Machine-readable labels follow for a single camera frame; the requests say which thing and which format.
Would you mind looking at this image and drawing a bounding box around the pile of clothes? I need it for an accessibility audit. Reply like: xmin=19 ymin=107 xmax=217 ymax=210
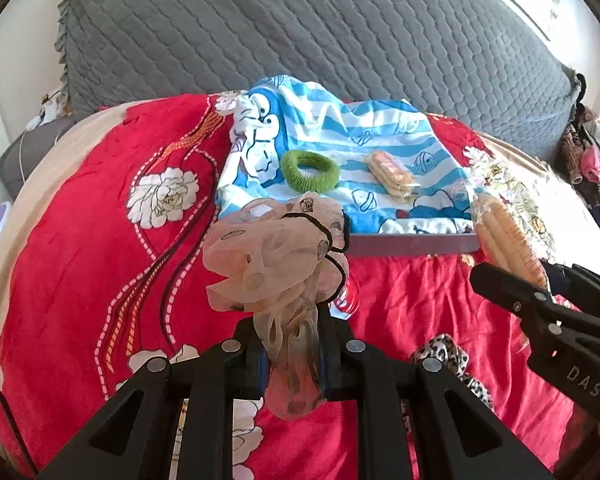
xmin=555 ymin=102 xmax=600 ymax=246

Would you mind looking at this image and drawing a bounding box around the grey quilted headboard cover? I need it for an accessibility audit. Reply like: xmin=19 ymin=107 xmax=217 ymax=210
xmin=55 ymin=0 xmax=586 ymax=161

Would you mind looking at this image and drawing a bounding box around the beige sheer scrunchie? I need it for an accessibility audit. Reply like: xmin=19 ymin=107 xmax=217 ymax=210
xmin=201 ymin=195 xmax=352 ymax=421

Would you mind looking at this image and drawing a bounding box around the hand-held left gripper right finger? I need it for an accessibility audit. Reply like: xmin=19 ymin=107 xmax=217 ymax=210
xmin=320 ymin=317 xmax=556 ymax=480

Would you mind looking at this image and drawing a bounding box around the small patterned bedside item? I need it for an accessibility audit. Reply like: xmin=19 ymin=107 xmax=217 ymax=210
xmin=40 ymin=91 xmax=72 ymax=117

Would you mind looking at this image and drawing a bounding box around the black cable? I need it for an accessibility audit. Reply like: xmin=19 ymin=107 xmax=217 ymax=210
xmin=0 ymin=387 xmax=37 ymax=477

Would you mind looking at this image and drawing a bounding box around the white cable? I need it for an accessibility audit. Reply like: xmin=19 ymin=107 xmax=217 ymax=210
xmin=15 ymin=110 xmax=56 ymax=181

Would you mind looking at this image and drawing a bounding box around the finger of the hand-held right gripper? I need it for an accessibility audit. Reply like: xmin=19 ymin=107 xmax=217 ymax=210
xmin=545 ymin=262 xmax=600 ymax=307
xmin=470 ymin=261 xmax=571 ymax=331

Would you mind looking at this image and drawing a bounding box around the clear biscuit packet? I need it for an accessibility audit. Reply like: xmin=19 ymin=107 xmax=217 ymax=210
xmin=367 ymin=150 xmax=422 ymax=206
xmin=470 ymin=192 xmax=551 ymax=291

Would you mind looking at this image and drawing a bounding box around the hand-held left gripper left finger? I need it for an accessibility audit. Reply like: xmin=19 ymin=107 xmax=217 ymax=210
xmin=35 ymin=317 xmax=271 ymax=480

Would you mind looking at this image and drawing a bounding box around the red floral blanket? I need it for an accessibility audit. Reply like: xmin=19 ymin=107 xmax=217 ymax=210
xmin=0 ymin=92 xmax=600 ymax=480

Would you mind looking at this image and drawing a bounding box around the blue striped cartoon cloth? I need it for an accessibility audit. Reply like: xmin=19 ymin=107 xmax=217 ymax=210
xmin=215 ymin=75 xmax=476 ymax=236

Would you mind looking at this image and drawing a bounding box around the grey bedside table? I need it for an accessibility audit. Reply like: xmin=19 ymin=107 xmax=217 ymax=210
xmin=0 ymin=115 xmax=77 ymax=196

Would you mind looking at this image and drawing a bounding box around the green fuzzy scrunchie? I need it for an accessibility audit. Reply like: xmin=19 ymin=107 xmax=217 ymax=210
xmin=280 ymin=150 xmax=340 ymax=195

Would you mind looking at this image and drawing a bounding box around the leopard print scrunchie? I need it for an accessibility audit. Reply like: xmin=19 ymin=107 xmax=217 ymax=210
xmin=410 ymin=332 xmax=494 ymax=411

